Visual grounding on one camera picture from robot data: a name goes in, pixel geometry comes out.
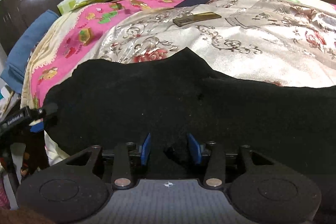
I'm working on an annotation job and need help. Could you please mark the black pants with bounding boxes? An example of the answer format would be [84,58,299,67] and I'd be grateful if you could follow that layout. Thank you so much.
[43,47,336,183]

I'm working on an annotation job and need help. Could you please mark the blue cloth beside bed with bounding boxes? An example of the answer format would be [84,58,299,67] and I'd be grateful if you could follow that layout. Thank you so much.
[1,10,59,94]

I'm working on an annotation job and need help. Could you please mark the pink floral bed sheet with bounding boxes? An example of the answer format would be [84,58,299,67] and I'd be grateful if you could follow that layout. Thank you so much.
[21,0,184,107]

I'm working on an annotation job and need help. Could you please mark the olive flat case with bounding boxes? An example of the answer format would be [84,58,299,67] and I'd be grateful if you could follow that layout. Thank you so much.
[173,12,222,27]

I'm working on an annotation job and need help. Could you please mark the floral satin quilt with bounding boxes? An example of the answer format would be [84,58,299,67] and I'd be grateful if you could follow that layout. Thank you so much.
[97,0,335,88]

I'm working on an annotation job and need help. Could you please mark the dark blue flat booklet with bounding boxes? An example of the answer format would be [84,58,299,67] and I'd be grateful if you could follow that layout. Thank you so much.
[175,0,211,8]

